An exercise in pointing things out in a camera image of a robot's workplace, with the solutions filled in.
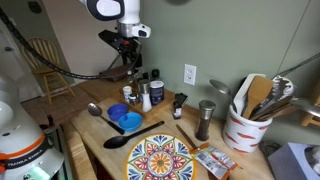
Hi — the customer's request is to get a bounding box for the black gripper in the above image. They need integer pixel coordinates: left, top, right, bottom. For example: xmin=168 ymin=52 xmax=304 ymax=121
xmin=98 ymin=30 xmax=142 ymax=71

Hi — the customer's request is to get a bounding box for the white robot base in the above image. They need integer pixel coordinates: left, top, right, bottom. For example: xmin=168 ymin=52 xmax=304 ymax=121
xmin=0 ymin=73 xmax=64 ymax=180

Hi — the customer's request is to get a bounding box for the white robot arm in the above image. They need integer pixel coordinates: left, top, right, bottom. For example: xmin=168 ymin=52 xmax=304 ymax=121
xmin=79 ymin=0 xmax=151 ymax=67

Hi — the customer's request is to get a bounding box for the white salt shaker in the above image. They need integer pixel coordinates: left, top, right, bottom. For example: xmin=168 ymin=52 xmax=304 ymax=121
xmin=138 ymin=79 xmax=152 ymax=112

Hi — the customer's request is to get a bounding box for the small white spice jar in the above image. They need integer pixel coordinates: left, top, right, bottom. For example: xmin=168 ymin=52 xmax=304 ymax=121
xmin=123 ymin=86 xmax=132 ymax=102

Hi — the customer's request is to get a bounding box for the wooden spice tray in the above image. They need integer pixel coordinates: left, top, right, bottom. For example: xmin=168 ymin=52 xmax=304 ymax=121
xmin=111 ymin=87 xmax=176 ymax=122

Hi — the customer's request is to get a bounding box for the dark blue round canister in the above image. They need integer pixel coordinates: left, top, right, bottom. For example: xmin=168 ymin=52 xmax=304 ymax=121
xmin=150 ymin=80 xmax=164 ymax=106

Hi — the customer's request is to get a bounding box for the dark blue bowl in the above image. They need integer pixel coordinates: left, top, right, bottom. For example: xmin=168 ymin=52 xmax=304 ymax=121
xmin=107 ymin=103 xmax=128 ymax=122

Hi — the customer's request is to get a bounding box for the metal serving spoon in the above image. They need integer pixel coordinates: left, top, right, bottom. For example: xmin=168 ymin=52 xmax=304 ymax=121
xmin=87 ymin=103 xmax=125 ymax=135

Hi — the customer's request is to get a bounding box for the light blue bowl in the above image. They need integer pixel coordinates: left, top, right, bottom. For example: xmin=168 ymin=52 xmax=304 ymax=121
xmin=119 ymin=112 xmax=142 ymax=132

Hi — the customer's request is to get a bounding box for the wooden chair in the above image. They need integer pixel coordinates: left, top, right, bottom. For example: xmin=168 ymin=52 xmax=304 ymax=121
xmin=21 ymin=37 xmax=75 ymax=104

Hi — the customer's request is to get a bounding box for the black plastic spoon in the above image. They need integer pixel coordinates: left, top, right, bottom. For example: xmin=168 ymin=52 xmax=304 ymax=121
xmin=103 ymin=121 xmax=164 ymax=149

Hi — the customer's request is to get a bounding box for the steel pepper grinder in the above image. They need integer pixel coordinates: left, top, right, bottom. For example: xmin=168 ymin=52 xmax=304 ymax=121
xmin=195 ymin=100 xmax=216 ymax=141

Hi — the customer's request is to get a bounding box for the colourful patterned plate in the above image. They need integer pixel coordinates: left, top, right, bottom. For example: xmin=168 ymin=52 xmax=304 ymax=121
xmin=124 ymin=134 xmax=196 ymax=180

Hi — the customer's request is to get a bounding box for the wooden stick utensil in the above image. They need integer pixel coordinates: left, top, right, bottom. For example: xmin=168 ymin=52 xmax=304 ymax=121
xmin=176 ymin=124 xmax=198 ymax=149

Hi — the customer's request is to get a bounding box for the wooden spatula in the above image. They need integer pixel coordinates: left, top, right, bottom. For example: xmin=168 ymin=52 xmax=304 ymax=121
xmin=242 ymin=76 xmax=273 ymax=119

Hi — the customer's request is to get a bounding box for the orange seasoning packet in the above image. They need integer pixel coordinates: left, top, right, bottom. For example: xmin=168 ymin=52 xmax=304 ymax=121
xmin=191 ymin=143 xmax=238 ymax=180

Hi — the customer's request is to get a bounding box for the white ceramic utensil crock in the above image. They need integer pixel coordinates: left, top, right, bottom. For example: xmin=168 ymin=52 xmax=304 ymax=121
xmin=222 ymin=105 xmax=273 ymax=153

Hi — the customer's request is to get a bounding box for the blue tissue box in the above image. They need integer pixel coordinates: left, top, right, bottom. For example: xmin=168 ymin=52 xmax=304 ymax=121
xmin=268 ymin=143 xmax=320 ymax=180

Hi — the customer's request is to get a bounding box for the black cable conduit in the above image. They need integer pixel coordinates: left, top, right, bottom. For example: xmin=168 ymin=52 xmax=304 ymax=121
xmin=0 ymin=6 xmax=141 ymax=81

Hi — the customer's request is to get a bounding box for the white wall outlet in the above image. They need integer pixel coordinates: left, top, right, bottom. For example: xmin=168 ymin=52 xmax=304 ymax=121
xmin=184 ymin=64 xmax=197 ymax=86

